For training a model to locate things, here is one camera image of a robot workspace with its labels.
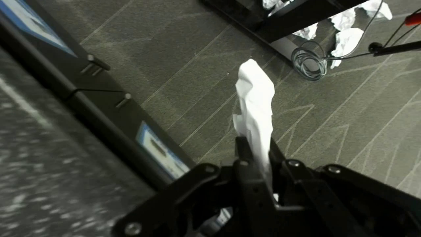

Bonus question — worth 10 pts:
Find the mixed paper sign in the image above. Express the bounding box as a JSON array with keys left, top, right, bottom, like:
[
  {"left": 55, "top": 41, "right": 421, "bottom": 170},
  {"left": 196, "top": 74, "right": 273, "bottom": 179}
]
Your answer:
[
  {"left": 135, "top": 121, "right": 189, "bottom": 180},
  {"left": 0, "top": 0, "right": 74, "bottom": 57}
]

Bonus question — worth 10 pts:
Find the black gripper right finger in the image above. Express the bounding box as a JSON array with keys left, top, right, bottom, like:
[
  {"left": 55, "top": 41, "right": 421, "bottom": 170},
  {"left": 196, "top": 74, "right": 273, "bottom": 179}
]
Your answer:
[{"left": 269, "top": 140, "right": 285, "bottom": 167}]

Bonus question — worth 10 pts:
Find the right mixed paper sign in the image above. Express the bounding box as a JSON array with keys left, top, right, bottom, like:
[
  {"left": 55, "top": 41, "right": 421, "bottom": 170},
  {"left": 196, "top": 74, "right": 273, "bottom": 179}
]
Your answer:
[{"left": 0, "top": 0, "right": 74, "bottom": 57}]

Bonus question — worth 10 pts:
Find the left mixed paper sign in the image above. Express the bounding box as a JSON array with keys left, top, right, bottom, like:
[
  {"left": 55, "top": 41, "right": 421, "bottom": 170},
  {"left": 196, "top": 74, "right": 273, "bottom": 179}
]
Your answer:
[{"left": 135, "top": 121, "right": 189, "bottom": 180}]

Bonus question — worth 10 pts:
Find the black cabinet with drawers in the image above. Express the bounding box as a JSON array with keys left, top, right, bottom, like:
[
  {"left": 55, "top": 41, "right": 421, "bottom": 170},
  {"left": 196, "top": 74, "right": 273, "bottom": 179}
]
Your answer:
[{"left": 0, "top": 0, "right": 193, "bottom": 190}]

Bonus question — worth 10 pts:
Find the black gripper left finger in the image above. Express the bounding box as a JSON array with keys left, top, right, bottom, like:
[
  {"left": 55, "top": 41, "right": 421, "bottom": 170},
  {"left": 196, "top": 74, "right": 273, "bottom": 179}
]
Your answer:
[{"left": 234, "top": 137, "right": 253, "bottom": 169}]

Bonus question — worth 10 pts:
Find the white paper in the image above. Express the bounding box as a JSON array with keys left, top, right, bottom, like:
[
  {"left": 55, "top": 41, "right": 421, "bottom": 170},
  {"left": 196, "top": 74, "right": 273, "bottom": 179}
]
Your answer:
[{"left": 232, "top": 59, "right": 274, "bottom": 191}]

